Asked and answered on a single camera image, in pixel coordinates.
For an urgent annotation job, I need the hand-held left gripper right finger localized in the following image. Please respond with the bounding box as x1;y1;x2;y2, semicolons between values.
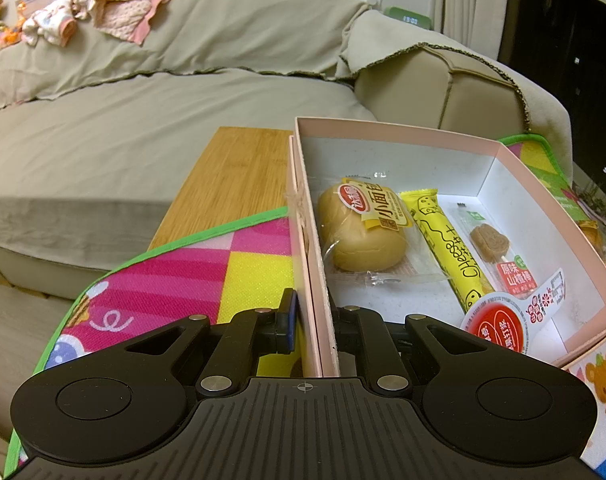
330;305;490;395

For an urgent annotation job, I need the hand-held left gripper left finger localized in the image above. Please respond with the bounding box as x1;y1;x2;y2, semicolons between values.
124;287;300;395

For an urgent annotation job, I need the round bread bun packet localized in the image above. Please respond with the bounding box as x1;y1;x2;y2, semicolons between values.
315;175;447;289

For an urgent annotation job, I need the yellow cheese stick packet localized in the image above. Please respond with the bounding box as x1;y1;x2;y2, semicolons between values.
399;188;497;314

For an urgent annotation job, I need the red white round-label packet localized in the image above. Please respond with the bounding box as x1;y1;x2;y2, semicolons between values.
460;267;570;357

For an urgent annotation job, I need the brown hawthorn stick packet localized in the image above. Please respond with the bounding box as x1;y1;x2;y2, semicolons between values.
455;202;540;297

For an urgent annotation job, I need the pink cardboard box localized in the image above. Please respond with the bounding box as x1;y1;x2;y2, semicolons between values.
285;116;606;379

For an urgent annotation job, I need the colourful cartoon play mat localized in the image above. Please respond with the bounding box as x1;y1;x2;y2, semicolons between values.
3;132;606;480

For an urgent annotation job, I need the beige sofa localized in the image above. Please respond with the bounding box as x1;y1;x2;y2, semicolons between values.
0;0;574;306

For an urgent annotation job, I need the olive sofa cover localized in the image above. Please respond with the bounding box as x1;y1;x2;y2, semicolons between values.
0;0;379;261

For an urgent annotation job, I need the small potted plant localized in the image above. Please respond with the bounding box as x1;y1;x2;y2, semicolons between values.
572;182;606;218

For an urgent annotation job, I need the cream armrest blanket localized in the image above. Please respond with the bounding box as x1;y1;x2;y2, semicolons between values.
335;7;574;181

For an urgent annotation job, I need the green digital clock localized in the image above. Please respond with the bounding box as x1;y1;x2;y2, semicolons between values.
385;5;431;31

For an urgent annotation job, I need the cream curtain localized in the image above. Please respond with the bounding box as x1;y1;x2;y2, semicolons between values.
429;0;515;62

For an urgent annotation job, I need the white orange baby onesie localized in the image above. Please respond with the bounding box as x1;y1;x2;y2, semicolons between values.
21;0;80;49

